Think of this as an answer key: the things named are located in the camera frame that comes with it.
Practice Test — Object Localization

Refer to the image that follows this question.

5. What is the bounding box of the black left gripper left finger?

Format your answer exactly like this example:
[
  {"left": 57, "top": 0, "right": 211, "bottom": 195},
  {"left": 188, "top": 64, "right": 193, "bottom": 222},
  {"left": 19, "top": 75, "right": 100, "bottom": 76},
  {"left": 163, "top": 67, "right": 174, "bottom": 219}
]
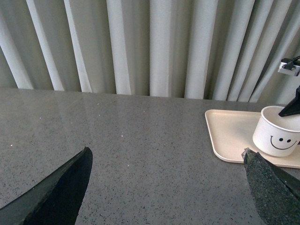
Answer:
[{"left": 0, "top": 147, "right": 93, "bottom": 225}]

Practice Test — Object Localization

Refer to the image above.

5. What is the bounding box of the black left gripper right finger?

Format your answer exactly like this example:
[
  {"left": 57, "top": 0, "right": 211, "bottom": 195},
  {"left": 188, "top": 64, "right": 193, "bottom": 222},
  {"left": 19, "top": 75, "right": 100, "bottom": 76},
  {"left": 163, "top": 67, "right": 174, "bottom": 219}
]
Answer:
[{"left": 242, "top": 148, "right": 300, "bottom": 225}]

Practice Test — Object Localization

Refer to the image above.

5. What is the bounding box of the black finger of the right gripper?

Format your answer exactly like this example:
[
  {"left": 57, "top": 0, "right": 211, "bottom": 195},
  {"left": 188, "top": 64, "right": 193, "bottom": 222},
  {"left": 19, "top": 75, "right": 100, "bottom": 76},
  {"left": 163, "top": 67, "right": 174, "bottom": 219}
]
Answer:
[{"left": 278, "top": 87, "right": 300, "bottom": 117}]

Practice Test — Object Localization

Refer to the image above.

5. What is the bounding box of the white smiley mug black handle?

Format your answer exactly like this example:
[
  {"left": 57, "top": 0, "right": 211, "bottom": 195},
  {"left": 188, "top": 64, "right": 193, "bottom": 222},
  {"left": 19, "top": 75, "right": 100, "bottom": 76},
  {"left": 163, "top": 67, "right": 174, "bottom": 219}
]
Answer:
[{"left": 252, "top": 106, "right": 300, "bottom": 157}]

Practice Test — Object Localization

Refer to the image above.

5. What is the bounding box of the pale pink rectangular tray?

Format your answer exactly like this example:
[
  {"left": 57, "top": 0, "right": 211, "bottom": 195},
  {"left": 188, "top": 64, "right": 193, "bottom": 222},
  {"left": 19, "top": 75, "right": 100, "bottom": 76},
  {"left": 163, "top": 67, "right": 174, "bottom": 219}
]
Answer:
[{"left": 205, "top": 109, "right": 300, "bottom": 169}]

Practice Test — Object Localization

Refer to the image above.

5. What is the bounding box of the white pleated curtain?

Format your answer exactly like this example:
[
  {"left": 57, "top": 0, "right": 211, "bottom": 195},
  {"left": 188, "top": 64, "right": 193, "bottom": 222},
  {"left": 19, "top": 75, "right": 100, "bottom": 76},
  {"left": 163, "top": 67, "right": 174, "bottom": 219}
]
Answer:
[{"left": 0, "top": 0, "right": 300, "bottom": 104}]

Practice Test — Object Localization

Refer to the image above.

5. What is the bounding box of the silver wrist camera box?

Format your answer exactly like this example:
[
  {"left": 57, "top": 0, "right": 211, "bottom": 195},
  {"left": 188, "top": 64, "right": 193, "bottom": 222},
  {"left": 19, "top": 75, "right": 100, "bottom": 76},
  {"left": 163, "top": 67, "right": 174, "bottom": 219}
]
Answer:
[{"left": 278, "top": 58, "right": 300, "bottom": 76}]

